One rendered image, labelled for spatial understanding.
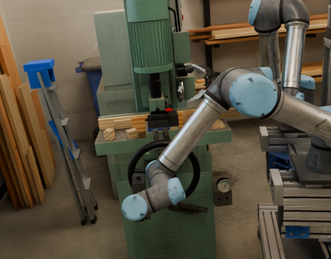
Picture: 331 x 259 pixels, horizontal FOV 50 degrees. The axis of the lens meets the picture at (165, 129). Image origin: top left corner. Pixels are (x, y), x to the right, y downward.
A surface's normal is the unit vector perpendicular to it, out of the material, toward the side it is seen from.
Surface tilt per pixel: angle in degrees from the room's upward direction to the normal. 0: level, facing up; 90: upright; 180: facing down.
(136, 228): 90
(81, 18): 90
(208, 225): 90
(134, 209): 60
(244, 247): 0
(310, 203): 90
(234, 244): 0
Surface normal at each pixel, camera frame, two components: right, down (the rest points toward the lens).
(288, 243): -0.09, -0.93
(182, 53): 0.05, 0.34
